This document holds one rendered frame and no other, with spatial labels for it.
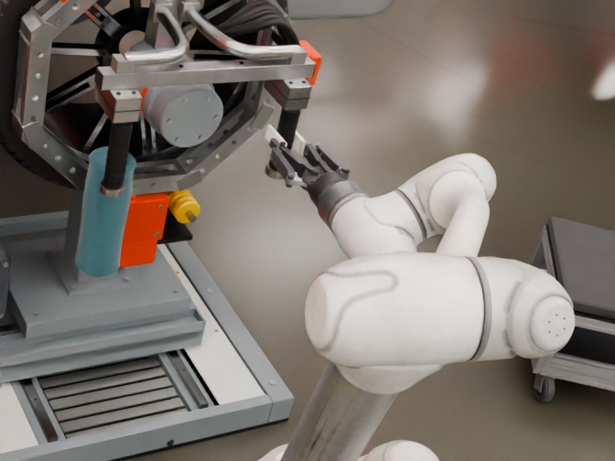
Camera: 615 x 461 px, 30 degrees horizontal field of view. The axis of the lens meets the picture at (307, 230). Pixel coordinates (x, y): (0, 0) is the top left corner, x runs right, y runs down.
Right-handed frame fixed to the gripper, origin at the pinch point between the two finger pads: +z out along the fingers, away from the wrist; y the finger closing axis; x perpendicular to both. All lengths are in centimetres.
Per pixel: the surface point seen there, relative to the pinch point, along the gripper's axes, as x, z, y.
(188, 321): -68, 26, 3
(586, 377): -71, -17, 98
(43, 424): -75, 9, -37
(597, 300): -49, -12, 96
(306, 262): -83, 57, 58
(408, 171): -82, 95, 119
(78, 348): -67, 23, -26
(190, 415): -75, 3, -5
